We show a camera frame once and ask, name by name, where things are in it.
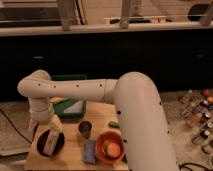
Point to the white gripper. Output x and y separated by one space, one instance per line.
56 128

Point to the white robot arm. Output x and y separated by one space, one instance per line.
141 116

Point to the green box behind arm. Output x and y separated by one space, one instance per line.
71 77

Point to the green and white eraser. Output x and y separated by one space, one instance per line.
70 108

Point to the orange bowl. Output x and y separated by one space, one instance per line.
101 143

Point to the black round plate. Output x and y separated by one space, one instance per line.
42 140

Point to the dark metal cup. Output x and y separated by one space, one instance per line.
85 128

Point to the blue sponge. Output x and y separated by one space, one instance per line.
89 152

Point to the small green object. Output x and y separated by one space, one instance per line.
113 124

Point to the orange ball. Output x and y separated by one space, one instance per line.
113 150

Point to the bottles cluster right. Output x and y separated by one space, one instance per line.
196 112

